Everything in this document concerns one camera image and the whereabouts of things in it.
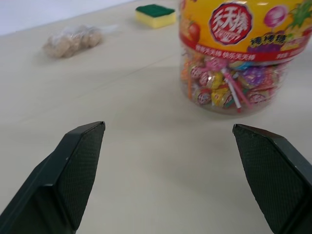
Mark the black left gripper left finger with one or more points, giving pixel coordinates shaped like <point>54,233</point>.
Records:
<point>68,175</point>

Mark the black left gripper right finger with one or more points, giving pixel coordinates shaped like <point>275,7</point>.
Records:
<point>273,175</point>

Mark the clear plastic lollipop jar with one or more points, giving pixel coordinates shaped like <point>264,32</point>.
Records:
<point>240,48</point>

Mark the clear bag of brown snacks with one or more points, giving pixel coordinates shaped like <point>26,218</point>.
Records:
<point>72,41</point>

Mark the yellow green sponge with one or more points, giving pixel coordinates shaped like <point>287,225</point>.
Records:
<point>156,15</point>

